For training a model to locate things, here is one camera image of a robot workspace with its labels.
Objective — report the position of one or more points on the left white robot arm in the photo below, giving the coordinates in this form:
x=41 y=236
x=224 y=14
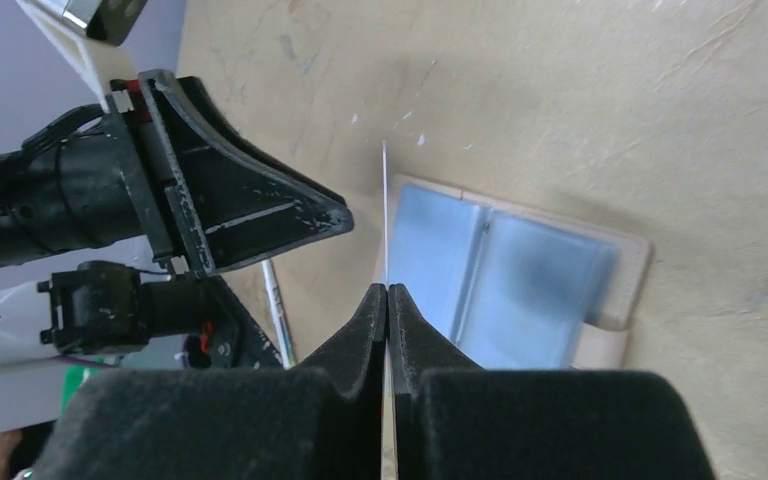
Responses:
x=105 y=308

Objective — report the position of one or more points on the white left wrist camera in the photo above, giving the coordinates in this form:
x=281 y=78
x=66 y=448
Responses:
x=88 y=34

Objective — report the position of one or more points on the silver pen on table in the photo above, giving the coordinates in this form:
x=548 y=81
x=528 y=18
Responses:
x=278 y=316

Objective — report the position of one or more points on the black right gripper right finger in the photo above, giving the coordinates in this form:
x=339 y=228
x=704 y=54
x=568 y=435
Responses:
x=456 y=420

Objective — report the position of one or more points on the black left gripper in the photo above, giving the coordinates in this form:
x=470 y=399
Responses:
x=173 y=171

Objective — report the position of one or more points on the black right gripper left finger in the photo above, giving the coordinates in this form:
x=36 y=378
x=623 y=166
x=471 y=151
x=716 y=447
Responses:
x=318 y=420

